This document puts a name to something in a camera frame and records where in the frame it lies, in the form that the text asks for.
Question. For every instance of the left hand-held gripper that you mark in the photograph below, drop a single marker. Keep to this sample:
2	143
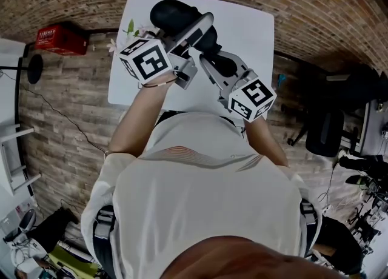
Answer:
145	62

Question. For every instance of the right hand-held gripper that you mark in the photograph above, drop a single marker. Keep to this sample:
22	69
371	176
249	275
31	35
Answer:
251	96

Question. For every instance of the person's left forearm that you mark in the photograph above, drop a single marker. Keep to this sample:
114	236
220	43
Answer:
136	120

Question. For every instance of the person's right forearm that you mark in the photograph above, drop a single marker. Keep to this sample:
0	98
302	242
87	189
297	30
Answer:
266	141

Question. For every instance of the pink artificial flowers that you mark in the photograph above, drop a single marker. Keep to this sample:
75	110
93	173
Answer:
131	29

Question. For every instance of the person's black trousers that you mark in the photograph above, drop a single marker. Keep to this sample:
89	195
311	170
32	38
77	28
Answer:
166	116

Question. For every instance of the small blue object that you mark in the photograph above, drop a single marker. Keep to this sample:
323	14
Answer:
281	79

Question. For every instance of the red plastic crate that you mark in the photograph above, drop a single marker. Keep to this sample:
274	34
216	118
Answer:
60	39

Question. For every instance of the black standing fan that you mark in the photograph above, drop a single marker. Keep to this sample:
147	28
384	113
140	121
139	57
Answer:
35	68

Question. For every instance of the black office chair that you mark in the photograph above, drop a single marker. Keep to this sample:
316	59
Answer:
324	132

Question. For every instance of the small white side table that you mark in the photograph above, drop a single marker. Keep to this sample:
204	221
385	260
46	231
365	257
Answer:
9	132

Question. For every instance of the white desk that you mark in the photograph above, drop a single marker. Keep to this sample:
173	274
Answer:
376	132

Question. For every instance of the black bag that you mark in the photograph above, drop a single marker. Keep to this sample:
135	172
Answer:
54	229

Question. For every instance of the person's face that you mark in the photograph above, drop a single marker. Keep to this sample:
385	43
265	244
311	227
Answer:
251	259

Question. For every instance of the lime green mat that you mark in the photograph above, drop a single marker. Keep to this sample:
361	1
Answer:
69	259

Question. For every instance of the black tripod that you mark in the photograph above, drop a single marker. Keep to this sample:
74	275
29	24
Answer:
366	223

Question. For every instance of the black camera gear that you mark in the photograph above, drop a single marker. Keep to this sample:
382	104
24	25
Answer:
354	162

